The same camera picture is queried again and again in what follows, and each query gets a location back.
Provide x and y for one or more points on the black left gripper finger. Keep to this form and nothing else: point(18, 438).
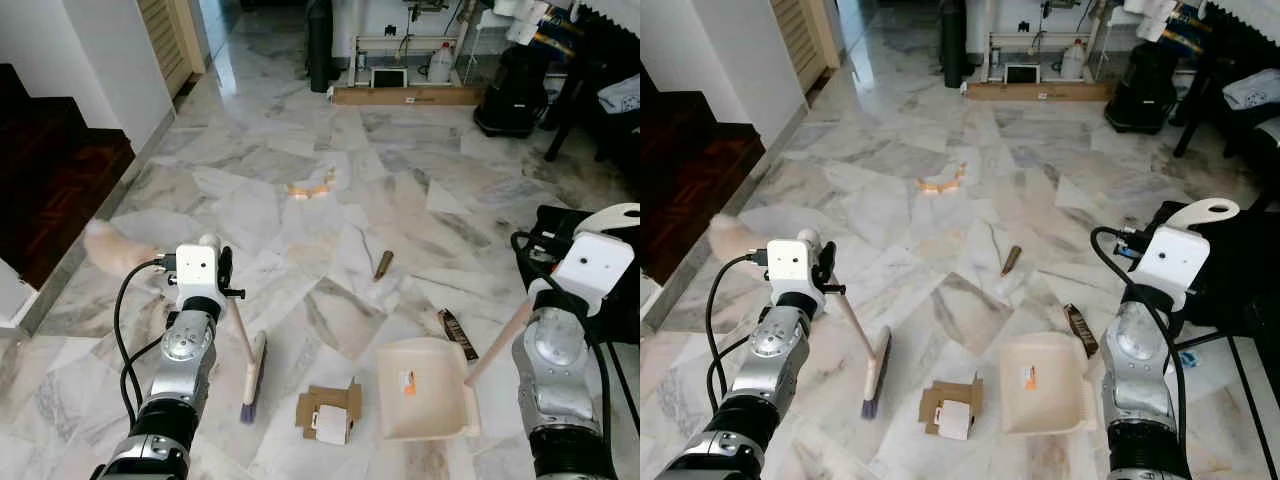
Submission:
point(225, 255)
point(826, 250)

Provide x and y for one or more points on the beige broom with dark bristles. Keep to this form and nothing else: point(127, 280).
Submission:
point(878, 375)
point(255, 380)

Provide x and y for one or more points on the brown cardboard piece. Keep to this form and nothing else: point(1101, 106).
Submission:
point(320, 400)
point(940, 395)

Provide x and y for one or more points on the dark brown snack wrapper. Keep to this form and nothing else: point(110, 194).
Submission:
point(1082, 330)
point(458, 335)

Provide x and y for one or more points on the orange tan scrap pieces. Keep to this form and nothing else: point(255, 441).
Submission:
point(312, 187)
point(943, 182)

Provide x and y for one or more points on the clear bottle with blue cap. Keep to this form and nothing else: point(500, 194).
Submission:
point(1188, 357)

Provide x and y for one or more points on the small brown cylinder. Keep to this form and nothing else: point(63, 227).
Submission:
point(384, 265)
point(1011, 261)

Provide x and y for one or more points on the black vacuum cleaner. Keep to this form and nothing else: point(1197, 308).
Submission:
point(1142, 92)
point(512, 95)

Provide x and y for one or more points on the white folded cloth bundle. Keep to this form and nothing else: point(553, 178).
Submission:
point(620, 93)
point(1255, 90)

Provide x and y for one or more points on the long flat cardboard box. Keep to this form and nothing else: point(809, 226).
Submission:
point(1040, 91)
point(410, 96)

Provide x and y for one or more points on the black stand legs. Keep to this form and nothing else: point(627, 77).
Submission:
point(1254, 396)

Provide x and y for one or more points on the white plastic jug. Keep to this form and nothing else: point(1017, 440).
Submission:
point(441, 65)
point(1073, 62)

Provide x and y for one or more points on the white framed tablet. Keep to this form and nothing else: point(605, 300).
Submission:
point(1022, 74)
point(388, 78)

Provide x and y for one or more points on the wooden louvered door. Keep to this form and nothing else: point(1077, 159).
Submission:
point(805, 40)
point(170, 40)

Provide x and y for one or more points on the white paper rolls bundle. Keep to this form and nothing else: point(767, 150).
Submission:
point(520, 20)
point(1150, 18)

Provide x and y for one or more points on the tall black cylinder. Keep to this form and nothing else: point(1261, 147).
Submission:
point(953, 45)
point(320, 45)

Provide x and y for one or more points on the white metal rack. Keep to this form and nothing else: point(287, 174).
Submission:
point(1030, 36)
point(400, 40)

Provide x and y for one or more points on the white lace tablecloth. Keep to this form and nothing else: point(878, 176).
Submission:
point(610, 12)
point(1245, 20)

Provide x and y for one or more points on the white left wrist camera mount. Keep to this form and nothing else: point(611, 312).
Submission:
point(197, 265)
point(790, 265)

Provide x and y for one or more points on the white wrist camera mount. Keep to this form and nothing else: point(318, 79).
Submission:
point(790, 265)
point(598, 265)
point(197, 265)
point(1180, 260)

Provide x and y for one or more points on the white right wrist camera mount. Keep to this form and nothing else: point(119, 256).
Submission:
point(1180, 260)
point(598, 265)

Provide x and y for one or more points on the black table frame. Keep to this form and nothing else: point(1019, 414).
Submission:
point(1192, 105)
point(562, 110)

